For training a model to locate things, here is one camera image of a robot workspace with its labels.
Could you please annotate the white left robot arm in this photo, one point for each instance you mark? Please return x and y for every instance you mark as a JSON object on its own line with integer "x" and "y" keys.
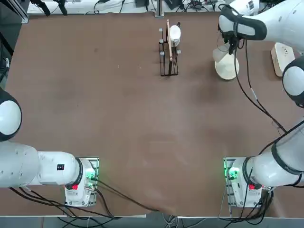
{"x": 23, "y": 166}

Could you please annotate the dark grey power adapter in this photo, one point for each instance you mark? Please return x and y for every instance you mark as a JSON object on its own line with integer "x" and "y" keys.
{"x": 173, "y": 3}

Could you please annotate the round white plate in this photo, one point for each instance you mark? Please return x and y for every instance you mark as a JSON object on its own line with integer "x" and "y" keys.
{"x": 228, "y": 70}

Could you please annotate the black stand leg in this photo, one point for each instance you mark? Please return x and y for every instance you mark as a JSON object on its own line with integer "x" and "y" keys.
{"x": 42, "y": 7}
{"x": 62, "y": 8}

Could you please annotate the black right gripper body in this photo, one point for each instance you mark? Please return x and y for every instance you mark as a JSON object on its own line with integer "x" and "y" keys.
{"x": 229, "y": 36}

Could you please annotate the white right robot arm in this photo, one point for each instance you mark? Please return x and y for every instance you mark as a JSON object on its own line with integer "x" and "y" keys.
{"x": 285, "y": 21}

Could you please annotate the aluminium profile post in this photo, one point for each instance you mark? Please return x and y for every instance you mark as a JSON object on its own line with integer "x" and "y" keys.
{"x": 159, "y": 8}

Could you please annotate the aluminium frame rail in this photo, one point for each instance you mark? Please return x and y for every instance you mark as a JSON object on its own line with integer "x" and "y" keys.
{"x": 22, "y": 16}

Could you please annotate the black red electronic device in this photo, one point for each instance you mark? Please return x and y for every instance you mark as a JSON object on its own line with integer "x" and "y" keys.
{"x": 197, "y": 2}

